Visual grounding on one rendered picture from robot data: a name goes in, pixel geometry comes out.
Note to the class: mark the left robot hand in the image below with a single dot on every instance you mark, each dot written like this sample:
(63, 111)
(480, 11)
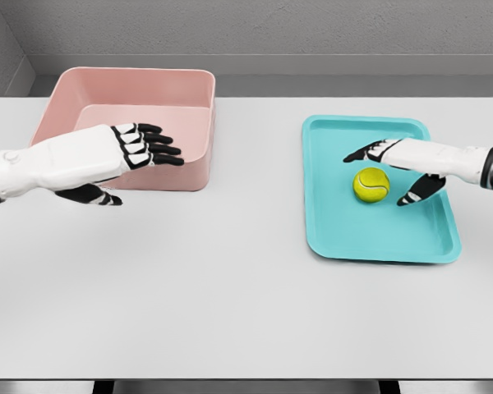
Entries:
(86, 154)

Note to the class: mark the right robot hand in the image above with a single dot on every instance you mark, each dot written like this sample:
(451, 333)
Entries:
(411, 158)

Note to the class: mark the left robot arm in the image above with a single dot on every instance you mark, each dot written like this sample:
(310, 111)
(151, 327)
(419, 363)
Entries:
(8, 170)

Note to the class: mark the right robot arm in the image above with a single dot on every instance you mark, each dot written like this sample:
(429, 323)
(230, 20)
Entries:
(478, 164)

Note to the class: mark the yellow tennis ball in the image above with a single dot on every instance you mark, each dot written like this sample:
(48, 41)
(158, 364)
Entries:
(371, 184)

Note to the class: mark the blue tray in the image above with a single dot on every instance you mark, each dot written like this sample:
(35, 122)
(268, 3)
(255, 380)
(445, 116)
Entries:
(378, 230)

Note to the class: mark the pink basket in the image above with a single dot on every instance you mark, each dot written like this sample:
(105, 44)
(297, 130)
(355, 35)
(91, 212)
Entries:
(148, 98)

